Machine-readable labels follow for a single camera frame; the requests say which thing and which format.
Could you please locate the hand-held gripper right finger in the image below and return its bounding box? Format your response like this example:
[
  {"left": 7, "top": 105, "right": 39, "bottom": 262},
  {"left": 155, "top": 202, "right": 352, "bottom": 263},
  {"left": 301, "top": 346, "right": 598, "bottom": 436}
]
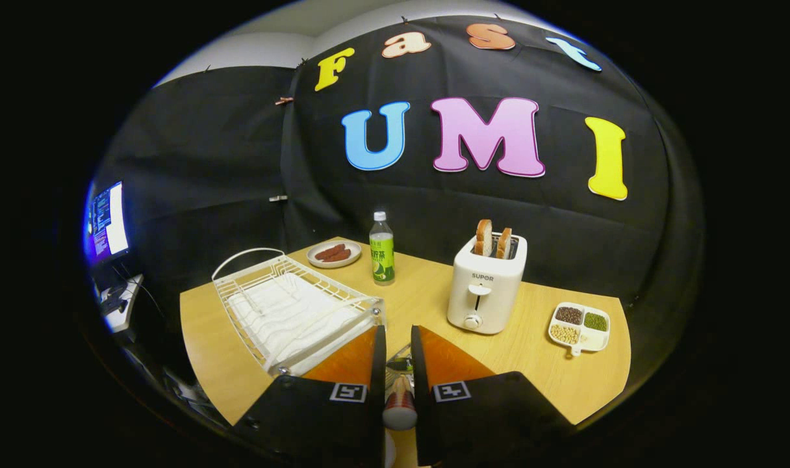
[{"left": 410, "top": 325, "right": 574, "bottom": 467}]

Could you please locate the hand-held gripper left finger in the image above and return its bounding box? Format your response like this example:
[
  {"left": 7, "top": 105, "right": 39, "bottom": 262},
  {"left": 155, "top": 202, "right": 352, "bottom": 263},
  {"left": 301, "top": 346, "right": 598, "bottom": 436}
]
[{"left": 233, "top": 325, "right": 388, "bottom": 468}]

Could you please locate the wooden-handled metal spoon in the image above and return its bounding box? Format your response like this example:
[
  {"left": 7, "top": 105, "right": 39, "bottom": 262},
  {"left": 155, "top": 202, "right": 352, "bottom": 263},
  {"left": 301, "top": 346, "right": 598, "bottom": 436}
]
[{"left": 382, "top": 364, "right": 419, "bottom": 432}]

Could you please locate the white wire dish rack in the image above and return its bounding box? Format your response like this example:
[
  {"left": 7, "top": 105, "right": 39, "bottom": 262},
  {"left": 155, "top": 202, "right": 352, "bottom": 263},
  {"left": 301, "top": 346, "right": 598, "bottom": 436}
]
[{"left": 212, "top": 248, "right": 386, "bottom": 378}]

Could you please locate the metal wire basket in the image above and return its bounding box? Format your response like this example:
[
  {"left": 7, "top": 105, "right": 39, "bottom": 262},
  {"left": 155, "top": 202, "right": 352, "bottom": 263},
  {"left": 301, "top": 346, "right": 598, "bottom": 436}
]
[{"left": 387, "top": 344, "right": 414, "bottom": 389}]

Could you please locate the white divided bean dish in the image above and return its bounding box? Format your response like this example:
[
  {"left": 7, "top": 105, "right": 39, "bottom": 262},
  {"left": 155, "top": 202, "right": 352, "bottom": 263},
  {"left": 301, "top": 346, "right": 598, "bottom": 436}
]
[{"left": 548, "top": 302, "right": 611, "bottom": 358}]

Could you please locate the white toaster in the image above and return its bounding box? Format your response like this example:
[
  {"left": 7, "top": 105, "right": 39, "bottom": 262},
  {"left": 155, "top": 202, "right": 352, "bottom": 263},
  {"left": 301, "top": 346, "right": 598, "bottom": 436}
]
[{"left": 447, "top": 232, "right": 528, "bottom": 335}]

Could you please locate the small beige saucer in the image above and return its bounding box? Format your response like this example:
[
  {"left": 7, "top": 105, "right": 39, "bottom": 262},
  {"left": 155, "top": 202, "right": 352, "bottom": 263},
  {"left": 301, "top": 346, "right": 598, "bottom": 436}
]
[{"left": 307, "top": 240, "right": 362, "bottom": 269}]

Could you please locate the green-label drink bottle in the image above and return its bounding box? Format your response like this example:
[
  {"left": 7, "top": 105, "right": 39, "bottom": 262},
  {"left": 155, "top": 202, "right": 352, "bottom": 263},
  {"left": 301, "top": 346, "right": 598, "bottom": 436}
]
[{"left": 369, "top": 211, "right": 396, "bottom": 286}]

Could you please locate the white side desk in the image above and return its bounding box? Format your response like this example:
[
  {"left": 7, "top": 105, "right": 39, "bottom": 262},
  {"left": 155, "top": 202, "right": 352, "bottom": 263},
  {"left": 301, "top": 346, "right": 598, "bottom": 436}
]
[{"left": 96, "top": 273, "right": 146, "bottom": 333}]

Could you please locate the black backdrop cloth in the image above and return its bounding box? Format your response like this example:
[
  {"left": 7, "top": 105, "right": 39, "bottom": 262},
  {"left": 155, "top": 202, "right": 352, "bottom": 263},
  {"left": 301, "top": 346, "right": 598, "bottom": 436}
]
[{"left": 86, "top": 14, "right": 704, "bottom": 417}]

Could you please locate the computer monitor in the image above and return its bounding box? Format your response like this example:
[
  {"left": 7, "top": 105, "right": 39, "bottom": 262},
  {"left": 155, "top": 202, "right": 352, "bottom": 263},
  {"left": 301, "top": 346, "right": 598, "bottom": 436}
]
[{"left": 85, "top": 181, "right": 131, "bottom": 264}]

